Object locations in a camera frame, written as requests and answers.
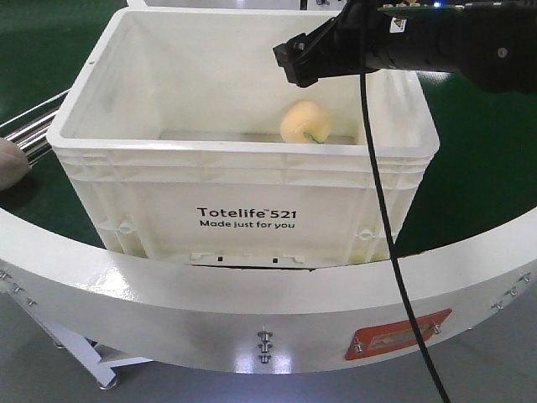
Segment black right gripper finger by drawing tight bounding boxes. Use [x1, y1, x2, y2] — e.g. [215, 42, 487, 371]
[273, 18, 348, 87]

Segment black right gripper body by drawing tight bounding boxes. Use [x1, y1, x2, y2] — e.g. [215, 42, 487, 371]
[331, 1, 403, 76]

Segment yellow plush fruit toy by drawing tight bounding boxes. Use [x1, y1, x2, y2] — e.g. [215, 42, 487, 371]
[279, 101, 332, 144]

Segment white plastic tote box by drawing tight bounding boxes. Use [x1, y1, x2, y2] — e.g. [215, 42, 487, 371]
[46, 8, 440, 267]

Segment pink plush fruit toy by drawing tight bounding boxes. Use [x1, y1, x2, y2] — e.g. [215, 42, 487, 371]
[0, 138, 31, 191]

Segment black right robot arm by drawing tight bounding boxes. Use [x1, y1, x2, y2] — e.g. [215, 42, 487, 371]
[274, 1, 536, 94]

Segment green circuit board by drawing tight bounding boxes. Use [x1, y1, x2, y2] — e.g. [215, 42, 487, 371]
[377, 2, 465, 16]

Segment white curved conveyor rim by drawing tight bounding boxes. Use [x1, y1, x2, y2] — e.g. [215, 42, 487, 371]
[1, 212, 536, 374]

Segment steel roller rails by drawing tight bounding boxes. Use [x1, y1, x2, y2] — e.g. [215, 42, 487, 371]
[1, 88, 70, 166]

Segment orange warning label plate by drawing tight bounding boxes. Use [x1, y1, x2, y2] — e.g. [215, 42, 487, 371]
[345, 309, 452, 361]

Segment white conveyor support leg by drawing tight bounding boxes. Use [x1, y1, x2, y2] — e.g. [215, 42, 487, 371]
[36, 317, 152, 390]

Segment black cable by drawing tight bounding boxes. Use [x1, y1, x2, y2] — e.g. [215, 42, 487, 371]
[358, 69, 452, 403]

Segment white machine frame behind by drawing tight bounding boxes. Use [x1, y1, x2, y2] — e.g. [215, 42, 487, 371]
[127, 0, 347, 11]

